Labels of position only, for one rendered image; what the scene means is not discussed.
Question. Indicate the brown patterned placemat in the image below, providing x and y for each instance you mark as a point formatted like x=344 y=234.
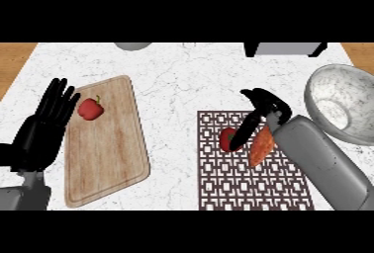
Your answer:
x=248 y=171

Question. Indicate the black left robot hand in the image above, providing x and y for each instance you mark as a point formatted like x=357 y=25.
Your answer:
x=40 y=131

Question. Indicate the wooden cutting board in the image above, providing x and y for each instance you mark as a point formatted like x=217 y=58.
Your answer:
x=103 y=141

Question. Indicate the red bell pepper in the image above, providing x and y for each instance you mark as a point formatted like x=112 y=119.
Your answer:
x=90 y=108

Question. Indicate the grey and black appliance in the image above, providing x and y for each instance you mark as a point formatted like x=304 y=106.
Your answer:
x=283 y=49

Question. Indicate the orange sweet potato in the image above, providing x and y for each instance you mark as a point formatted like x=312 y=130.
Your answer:
x=260 y=146

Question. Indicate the red tomato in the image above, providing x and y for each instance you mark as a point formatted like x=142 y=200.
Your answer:
x=226 y=139

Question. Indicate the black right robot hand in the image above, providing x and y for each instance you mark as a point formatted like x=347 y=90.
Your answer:
x=263 y=108

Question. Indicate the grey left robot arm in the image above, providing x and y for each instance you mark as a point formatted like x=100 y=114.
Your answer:
x=26 y=194

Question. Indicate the grey round object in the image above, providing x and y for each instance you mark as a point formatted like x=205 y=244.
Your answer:
x=131 y=46

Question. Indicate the white marble bowl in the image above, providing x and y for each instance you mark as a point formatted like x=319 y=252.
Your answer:
x=343 y=103

